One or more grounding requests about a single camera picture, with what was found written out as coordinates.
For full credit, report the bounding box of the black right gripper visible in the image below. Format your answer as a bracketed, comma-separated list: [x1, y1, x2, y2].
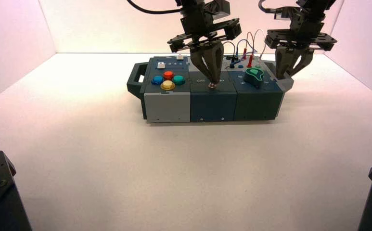
[264, 13, 338, 80]

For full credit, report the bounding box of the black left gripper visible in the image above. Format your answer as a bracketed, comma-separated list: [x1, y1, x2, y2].
[167, 12, 243, 88]

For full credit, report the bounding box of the blue grey control box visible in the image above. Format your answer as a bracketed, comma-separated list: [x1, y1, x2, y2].
[127, 54, 295, 123]

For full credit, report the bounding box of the green rotary knob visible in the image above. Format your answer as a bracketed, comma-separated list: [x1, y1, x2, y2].
[244, 67, 265, 89]

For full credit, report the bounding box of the yellow round push button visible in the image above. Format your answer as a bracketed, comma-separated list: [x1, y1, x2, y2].
[160, 80, 176, 91]

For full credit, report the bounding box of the black jumper cable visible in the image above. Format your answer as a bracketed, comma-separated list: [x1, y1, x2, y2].
[222, 40, 241, 68]

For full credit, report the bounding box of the white jumper cable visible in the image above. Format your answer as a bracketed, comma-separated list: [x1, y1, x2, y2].
[253, 29, 268, 62]

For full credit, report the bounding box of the red jumper cable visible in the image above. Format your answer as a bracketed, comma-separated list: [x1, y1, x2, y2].
[241, 31, 258, 68]

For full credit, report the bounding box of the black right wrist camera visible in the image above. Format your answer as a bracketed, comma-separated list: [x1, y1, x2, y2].
[273, 6, 294, 22]

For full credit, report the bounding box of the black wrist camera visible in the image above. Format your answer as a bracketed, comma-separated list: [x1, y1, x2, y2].
[205, 0, 231, 16]
[273, 6, 294, 22]

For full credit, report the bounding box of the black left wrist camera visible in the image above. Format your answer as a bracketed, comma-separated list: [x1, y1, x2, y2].
[205, 0, 231, 16]

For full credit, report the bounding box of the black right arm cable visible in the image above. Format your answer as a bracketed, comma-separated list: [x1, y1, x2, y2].
[258, 0, 282, 13]

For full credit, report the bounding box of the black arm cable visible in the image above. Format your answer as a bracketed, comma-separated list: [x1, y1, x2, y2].
[127, 0, 183, 15]
[258, 0, 282, 13]

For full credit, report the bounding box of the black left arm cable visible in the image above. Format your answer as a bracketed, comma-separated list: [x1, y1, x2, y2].
[127, 0, 183, 15]

